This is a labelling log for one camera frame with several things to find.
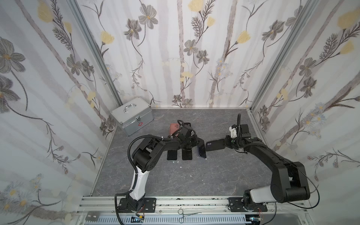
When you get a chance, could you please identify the pink phone case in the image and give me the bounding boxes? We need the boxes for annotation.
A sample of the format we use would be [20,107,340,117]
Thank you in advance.
[169,123,181,135]

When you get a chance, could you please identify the phone with black screen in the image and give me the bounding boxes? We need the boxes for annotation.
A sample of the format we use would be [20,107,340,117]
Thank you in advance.
[167,150,178,161]

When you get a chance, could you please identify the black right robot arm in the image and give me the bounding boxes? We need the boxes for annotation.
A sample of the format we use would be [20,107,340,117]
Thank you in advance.
[225,136,310,203]

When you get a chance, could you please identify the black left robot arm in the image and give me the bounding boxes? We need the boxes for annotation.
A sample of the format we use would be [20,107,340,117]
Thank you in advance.
[114,123,205,203]

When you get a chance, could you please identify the silver aluminium case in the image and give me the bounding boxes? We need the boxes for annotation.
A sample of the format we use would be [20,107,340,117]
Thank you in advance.
[111,97,154,137]

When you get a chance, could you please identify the metal forceps scissors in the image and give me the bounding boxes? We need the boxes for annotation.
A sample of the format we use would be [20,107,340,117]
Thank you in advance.
[178,209,201,224]

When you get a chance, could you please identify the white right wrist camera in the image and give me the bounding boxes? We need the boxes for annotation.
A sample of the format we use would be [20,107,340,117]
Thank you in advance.
[229,125,238,138]

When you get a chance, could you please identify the white perforated cable tray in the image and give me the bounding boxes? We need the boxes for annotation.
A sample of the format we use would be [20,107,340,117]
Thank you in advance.
[112,215,254,225]

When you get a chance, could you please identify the aluminium corner frame post right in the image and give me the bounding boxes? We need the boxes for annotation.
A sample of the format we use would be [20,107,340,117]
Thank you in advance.
[249,1,320,112]

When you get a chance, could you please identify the aluminium corner frame post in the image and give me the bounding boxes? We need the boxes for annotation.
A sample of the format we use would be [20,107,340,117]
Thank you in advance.
[249,1,320,112]
[67,0,122,107]

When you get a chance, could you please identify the aluminium corner frame post left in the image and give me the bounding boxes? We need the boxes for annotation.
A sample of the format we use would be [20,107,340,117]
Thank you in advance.
[67,0,122,107]

